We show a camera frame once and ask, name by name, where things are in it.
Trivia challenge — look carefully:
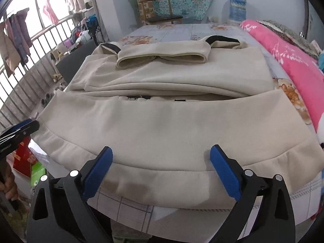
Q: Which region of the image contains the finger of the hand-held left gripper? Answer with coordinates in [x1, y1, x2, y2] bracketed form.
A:
[11, 118, 33, 130]
[0, 120, 40, 155]

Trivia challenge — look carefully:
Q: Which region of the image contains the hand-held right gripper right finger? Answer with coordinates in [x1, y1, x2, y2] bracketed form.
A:
[210, 144, 296, 243]

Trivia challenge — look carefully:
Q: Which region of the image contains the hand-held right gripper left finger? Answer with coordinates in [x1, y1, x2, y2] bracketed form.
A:
[27, 146, 113, 243]

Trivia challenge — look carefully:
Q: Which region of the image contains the beige zip jacket black trim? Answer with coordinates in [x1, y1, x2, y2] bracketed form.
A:
[32, 35, 321, 209]

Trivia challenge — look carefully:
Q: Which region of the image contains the pile of clothes and bags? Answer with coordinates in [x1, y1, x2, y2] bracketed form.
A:
[69, 14, 100, 46]

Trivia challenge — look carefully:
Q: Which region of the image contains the person's left hand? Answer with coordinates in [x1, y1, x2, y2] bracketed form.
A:
[0, 168, 19, 201]

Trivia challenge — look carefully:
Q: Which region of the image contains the red box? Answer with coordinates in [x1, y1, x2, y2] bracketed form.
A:
[13, 137, 38, 176]

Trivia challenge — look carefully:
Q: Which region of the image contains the row of shoes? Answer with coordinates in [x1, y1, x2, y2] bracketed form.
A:
[40, 73, 64, 107]

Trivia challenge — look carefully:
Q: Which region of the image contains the green paper bag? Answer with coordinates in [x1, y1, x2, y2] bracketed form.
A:
[30, 162, 47, 188]

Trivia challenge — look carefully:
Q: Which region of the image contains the beige hanging jacket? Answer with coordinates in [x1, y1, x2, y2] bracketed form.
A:
[0, 21, 21, 78]

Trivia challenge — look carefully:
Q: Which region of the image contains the metal railing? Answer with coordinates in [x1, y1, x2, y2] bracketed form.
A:
[0, 14, 79, 129]

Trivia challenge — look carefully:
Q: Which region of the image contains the grey cabinet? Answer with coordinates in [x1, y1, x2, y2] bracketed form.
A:
[55, 40, 100, 84]

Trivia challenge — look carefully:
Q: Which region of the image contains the purple hanging jacket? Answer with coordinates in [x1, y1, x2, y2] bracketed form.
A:
[10, 7, 32, 64]

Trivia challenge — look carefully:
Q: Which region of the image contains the pink hanging garment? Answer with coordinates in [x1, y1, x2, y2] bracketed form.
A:
[43, 0, 60, 24]

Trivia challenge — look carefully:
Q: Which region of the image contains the pink floral blanket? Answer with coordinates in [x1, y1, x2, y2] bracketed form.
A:
[239, 20, 324, 155]

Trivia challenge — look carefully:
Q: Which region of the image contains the grey patterned pillow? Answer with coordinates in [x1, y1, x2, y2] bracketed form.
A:
[261, 20, 321, 59]

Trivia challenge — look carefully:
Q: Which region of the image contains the blue water jug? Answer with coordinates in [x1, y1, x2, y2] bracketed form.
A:
[228, 0, 247, 24]

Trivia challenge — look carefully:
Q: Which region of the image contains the brown patterned carton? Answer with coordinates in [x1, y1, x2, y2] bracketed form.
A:
[137, 0, 155, 23]

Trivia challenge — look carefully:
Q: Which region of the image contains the wooden armchair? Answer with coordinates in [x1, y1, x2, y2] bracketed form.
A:
[137, 0, 183, 26]

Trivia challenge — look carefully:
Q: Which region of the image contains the white door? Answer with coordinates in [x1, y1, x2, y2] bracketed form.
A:
[304, 0, 324, 43]

